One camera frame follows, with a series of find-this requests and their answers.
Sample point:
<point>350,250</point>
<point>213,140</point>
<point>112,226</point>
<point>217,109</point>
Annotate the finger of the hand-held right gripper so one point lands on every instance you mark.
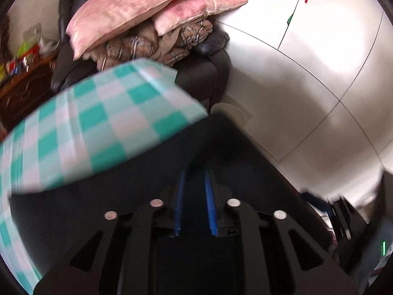
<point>341,218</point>

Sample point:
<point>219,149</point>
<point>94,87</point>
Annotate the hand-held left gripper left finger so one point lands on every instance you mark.
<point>178,209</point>

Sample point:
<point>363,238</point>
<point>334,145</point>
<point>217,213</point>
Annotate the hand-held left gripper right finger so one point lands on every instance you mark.
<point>211,209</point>

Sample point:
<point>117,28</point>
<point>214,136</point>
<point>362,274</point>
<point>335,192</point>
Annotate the black pants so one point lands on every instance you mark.
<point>245,166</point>

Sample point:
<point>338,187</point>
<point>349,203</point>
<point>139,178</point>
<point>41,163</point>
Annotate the teal white checked tablecloth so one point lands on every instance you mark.
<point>92,123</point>

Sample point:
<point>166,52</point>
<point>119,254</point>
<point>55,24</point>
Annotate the black leather armchair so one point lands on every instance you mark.
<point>199,73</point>

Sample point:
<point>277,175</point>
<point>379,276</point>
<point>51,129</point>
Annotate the white wardrobe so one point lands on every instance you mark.
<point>307,83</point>

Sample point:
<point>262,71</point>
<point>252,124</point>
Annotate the brown plaid blanket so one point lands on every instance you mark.
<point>147,46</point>

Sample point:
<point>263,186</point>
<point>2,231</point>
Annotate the dark wooden nightstand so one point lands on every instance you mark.
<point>27,89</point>

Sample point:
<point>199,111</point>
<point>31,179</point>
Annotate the small pink pillow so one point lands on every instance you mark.
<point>196,9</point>

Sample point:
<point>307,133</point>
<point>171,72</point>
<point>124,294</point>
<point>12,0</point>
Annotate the large pink pillow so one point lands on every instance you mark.
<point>122,9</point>

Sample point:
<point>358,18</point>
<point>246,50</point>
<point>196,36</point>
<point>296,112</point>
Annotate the green plastic packet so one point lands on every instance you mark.
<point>26,49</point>

